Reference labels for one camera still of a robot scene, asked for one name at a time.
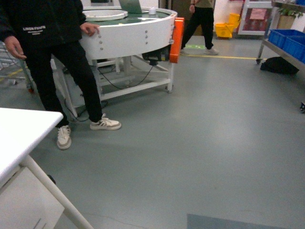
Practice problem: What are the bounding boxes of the steel shelf rack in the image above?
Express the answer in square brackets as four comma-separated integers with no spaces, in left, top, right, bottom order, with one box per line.
[256,0,305,72]

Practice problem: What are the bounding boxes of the white round conveyor table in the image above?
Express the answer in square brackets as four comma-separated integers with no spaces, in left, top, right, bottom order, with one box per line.
[50,6,178,117]

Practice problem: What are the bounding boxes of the orange panel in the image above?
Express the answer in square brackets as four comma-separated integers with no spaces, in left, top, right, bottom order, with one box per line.
[169,17,184,63]

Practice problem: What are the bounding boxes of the walking person in background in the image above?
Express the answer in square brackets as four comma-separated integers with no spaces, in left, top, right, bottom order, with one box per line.
[180,0,219,55]

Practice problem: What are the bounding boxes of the laptop on round table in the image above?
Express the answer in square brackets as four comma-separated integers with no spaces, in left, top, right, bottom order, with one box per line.
[119,0,149,14]

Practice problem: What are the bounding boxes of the yellow mop bucket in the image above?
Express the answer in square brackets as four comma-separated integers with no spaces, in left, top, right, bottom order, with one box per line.
[215,13,241,39]

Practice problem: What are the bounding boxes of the white table leg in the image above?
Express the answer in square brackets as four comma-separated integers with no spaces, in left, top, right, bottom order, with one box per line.
[21,155,93,229]

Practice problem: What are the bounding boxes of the black bag on floor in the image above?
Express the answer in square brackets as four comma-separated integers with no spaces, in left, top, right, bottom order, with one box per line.
[260,57,299,75]

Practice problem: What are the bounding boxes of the person in black clothes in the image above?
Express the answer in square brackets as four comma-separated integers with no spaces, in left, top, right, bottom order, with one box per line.
[0,0,122,150]

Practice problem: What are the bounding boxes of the blue crate on cart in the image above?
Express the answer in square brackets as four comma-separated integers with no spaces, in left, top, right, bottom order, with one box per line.
[268,29,305,61]

